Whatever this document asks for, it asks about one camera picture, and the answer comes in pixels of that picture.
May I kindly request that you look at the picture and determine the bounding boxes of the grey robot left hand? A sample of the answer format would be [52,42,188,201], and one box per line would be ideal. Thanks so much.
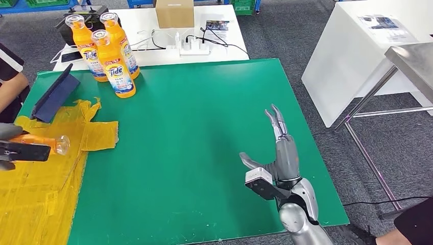
[0,122,25,141]

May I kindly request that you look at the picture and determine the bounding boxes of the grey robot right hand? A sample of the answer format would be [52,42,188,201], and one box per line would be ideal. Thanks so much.
[239,104,301,182]

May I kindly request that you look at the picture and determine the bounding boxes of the orange detergent bottle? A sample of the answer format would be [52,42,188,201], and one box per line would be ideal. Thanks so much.
[100,12,141,81]
[90,29,137,99]
[8,134,71,157]
[64,14,109,83]

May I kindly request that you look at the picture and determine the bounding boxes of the dark blue tablet case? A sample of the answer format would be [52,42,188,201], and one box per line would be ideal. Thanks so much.
[30,63,81,124]

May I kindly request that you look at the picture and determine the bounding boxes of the person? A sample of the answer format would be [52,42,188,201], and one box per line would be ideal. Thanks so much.
[0,42,31,125]
[375,197,433,245]

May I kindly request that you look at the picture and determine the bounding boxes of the green table mat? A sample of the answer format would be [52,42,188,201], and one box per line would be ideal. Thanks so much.
[15,58,350,245]

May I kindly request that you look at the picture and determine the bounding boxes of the black smartphone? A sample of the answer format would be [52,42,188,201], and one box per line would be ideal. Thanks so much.
[61,51,84,64]

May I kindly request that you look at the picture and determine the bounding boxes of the black carrying case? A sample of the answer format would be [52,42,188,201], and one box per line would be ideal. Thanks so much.
[56,13,121,47]

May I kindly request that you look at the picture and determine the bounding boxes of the white panel-sided table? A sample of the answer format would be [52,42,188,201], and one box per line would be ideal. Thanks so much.
[301,0,433,129]

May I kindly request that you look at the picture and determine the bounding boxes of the white power strip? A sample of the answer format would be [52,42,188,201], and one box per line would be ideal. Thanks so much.
[179,43,211,56]

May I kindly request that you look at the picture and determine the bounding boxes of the black drone remote controller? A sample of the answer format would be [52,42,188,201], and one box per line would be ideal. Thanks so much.
[55,5,110,29]

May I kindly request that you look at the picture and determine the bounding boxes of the stainless steel table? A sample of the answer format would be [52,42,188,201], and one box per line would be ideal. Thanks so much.
[333,42,433,221]

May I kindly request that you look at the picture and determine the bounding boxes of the large printed leaflet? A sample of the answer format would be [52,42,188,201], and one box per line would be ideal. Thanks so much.
[357,14,419,45]

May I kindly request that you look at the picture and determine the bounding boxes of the white rectangular table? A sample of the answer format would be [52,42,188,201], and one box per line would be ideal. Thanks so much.
[52,5,250,72]

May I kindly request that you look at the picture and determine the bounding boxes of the brown cardboard box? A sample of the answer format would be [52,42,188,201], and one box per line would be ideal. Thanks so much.
[155,0,195,29]

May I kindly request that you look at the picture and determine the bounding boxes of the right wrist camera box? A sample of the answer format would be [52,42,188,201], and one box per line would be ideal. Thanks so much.
[244,167,292,201]

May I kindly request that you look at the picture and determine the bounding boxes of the black floor cable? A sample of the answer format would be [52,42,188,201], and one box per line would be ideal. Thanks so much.
[342,196,431,207]

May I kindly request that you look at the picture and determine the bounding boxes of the black power cable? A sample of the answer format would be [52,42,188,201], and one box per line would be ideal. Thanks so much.
[185,27,251,60]

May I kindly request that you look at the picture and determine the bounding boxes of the black charging cable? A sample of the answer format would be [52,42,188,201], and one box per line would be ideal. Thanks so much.
[134,29,167,52]

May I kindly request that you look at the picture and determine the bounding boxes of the white charging cable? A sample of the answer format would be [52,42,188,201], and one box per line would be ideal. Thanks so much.
[50,29,177,64]

